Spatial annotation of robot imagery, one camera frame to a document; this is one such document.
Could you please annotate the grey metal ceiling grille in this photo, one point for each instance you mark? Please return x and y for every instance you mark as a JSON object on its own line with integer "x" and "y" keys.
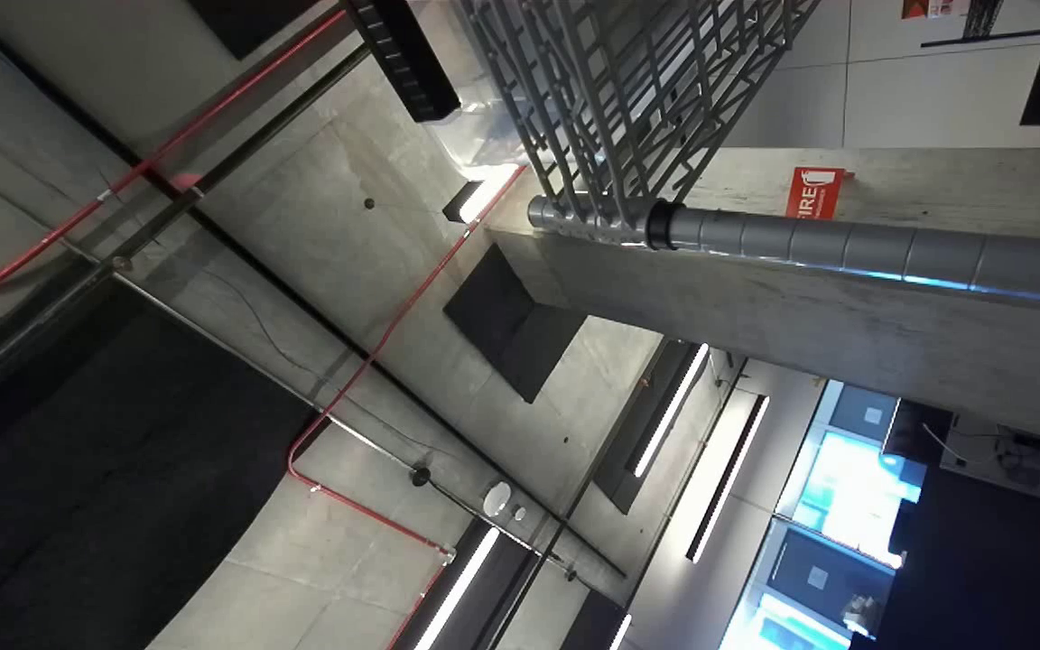
{"x": 627, "y": 101}

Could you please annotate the white ceiling smoke detector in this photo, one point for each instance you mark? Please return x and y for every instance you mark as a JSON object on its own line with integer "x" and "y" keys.
{"x": 497, "y": 499}

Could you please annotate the grey ventilation duct pipe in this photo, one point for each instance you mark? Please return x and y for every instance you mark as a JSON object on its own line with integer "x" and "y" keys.
{"x": 917, "y": 258}

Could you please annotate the red wall sign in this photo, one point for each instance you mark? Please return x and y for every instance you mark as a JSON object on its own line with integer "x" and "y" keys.
{"x": 819, "y": 192}

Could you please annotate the linear ceiling light strip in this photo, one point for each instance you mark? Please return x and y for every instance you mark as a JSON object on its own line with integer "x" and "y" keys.
{"x": 456, "y": 592}

